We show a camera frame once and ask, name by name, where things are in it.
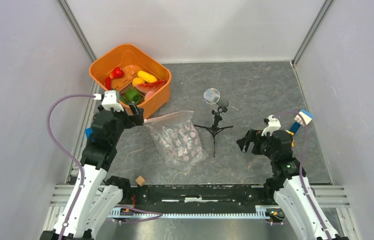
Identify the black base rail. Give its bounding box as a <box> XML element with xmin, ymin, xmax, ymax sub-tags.
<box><xmin>119</xmin><ymin>184</ymin><xmax>278</xmax><ymax>214</ymax></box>

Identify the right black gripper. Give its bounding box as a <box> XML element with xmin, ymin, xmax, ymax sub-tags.
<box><xmin>235</xmin><ymin>128</ymin><xmax>277</xmax><ymax>161</ymax></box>

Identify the small wooden cube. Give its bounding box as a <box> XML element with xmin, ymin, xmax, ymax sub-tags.
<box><xmin>135</xmin><ymin>175</ymin><xmax>146</xmax><ymax>187</ymax></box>

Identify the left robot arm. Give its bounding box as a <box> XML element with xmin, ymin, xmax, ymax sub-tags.
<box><xmin>40</xmin><ymin>102</ymin><xmax>144</xmax><ymax>240</ymax></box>

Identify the clear pink-dotted zip bag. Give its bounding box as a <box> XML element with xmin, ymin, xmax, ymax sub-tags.
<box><xmin>144</xmin><ymin>110</ymin><xmax>209</xmax><ymax>171</ymax></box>

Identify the blue green striped brick stack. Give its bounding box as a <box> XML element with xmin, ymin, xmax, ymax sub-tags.
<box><xmin>84</xmin><ymin>127</ymin><xmax>93</xmax><ymax>140</ymax></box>

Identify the red toy strawberry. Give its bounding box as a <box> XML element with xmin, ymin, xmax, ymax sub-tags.
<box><xmin>109</xmin><ymin>67</ymin><xmax>124</xmax><ymax>80</ymax></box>

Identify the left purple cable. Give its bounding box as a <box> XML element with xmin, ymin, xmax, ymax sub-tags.
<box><xmin>46</xmin><ymin>93</ymin><xmax>103</xmax><ymax>240</ymax></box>

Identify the microphone on black tripod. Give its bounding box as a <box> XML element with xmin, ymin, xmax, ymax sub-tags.
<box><xmin>194</xmin><ymin>88</ymin><xmax>233</xmax><ymax>157</ymax></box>

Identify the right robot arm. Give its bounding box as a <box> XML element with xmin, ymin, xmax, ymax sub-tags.
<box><xmin>236</xmin><ymin>129</ymin><xmax>343</xmax><ymax>240</ymax></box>

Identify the yellow toy corn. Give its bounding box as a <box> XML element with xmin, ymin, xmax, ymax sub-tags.
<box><xmin>137</xmin><ymin>70</ymin><xmax>157</xmax><ymax>83</ymax></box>

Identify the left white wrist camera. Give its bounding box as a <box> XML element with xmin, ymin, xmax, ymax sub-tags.
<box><xmin>101</xmin><ymin>90</ymin><xmax>124</xmax><ymax>112</ymax></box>

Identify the green toy bell pepper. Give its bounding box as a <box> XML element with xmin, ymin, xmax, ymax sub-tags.
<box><xmin>124</xmin><ymin>88</ymin><xmax>143</xmax><ymax>105</ymax></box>

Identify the blue white toy brick stack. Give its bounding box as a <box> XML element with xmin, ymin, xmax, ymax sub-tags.
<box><xmin>289</xmin><ymin>109</ymin><xmax>314</xmax><ymax>134</ymax></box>

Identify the yellow toy lemon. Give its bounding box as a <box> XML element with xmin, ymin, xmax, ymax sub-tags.
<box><xmin>132</xmin><ymin>77</ymin><xmax>145</xmax><ymax>87</ymax></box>

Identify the orange plastic basket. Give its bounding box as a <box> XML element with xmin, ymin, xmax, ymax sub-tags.
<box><xmin>89</xmin><ymin>44</ymin><xmax>172</xmax><ymax>118</ymax></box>

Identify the green toy cucumber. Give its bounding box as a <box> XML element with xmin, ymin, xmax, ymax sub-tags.
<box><xmin>120</xmin><ymin>95</ymin><xmax>128</xmax><ymax>105</ymax></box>

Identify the pink toy peach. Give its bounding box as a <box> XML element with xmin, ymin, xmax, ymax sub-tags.
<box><xmin>144</xmin><ymin>91</ymin><xmax>155</xmax><ymax>101</ymax></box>

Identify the red toy chili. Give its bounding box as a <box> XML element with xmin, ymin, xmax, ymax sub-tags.
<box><xmin>105</xmin><ymin>76</ymin><xmax>112</xmax><ymax>91</ymax></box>

